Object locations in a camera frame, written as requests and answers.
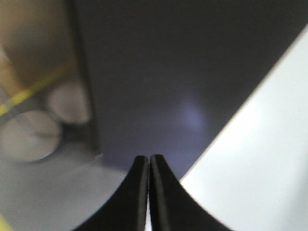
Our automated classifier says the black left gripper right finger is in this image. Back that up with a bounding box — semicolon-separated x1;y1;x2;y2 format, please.
149;154;231;231

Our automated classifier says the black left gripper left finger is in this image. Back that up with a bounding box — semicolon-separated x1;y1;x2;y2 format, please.
75;155;149;231

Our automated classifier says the refrigerator door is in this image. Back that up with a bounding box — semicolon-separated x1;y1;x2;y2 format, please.
72;0;308;177

